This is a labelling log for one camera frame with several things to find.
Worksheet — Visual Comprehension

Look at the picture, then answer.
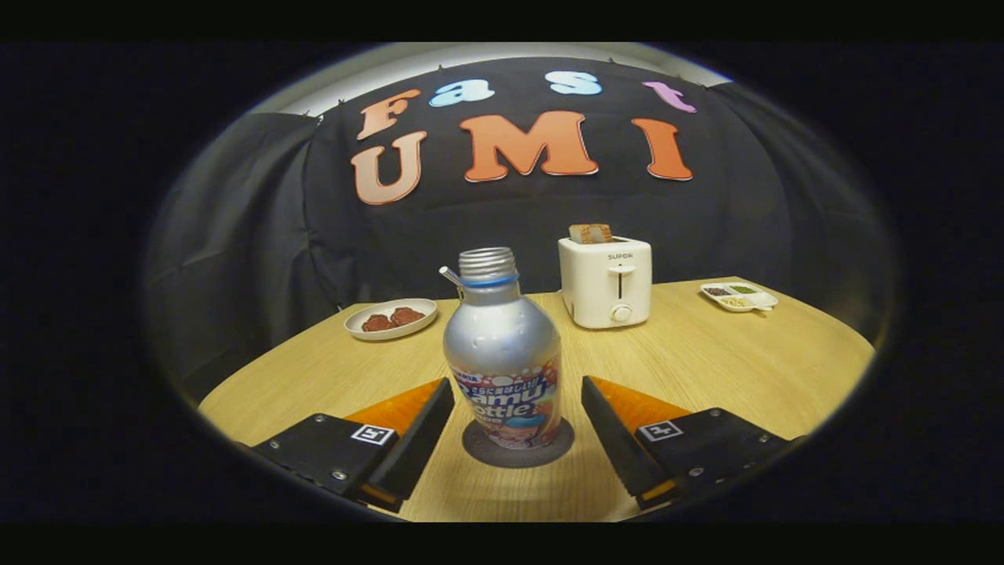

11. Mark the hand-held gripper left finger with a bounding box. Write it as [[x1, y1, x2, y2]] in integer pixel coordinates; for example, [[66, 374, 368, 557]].
[[251, 377, 457, 513]]

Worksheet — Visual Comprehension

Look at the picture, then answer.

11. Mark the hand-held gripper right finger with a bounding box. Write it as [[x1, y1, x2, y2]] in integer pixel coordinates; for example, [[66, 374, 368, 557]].
[[581, 376, 795, 509]]

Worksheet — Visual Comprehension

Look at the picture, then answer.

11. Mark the dark brown round coaster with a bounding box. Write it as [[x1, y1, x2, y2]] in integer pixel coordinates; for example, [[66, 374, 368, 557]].
[[462, 417, 575, 469]]

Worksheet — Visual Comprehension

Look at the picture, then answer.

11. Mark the silver juice bottle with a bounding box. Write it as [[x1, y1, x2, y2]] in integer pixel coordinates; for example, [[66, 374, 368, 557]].
[[443, 247, 563, 450]]

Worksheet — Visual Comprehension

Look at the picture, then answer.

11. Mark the wooden table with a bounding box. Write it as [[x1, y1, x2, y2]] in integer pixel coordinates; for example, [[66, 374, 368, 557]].
[[198, 276, 876, 523]]

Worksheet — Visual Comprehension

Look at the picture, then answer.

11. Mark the white round plate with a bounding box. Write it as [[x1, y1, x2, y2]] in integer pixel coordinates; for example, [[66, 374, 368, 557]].
[[344, 297, 438, 341]]

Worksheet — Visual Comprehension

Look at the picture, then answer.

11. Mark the white toaster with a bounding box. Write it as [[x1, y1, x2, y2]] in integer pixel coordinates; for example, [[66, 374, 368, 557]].
[[558, 235, 653, 330]]

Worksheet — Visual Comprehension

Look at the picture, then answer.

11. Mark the white divided dish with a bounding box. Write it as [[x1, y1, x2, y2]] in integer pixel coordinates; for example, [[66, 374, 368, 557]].
[[700, 281, 780, 314]]

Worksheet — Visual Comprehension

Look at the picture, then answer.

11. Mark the black backdrop cloth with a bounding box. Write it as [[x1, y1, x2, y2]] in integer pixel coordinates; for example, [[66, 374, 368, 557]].
[[145, 56, 899, 401]]

